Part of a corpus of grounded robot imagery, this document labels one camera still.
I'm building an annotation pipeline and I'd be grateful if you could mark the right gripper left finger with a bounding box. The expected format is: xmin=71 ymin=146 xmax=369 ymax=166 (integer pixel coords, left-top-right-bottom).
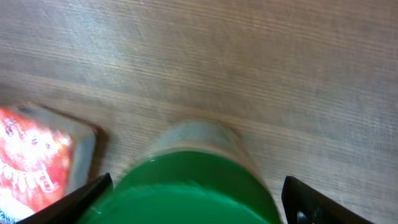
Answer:
xmin=17 ymin=173 xmax=113 ymax=224

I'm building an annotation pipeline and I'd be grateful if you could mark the orange small box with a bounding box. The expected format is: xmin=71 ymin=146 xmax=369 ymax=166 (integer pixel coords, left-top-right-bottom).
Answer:
xmin=1 ymin=103 xmax=96 ymax=223

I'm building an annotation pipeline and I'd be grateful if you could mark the green lid jar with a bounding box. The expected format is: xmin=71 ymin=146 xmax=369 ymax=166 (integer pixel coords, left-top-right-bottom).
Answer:
xmin=80 ymin=120 xmax=281 ymax=223

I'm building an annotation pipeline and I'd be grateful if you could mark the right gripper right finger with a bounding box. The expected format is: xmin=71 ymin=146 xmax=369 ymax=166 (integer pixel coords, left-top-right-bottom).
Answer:
xmin=281 ymin=176 xmax=371 ymax=224

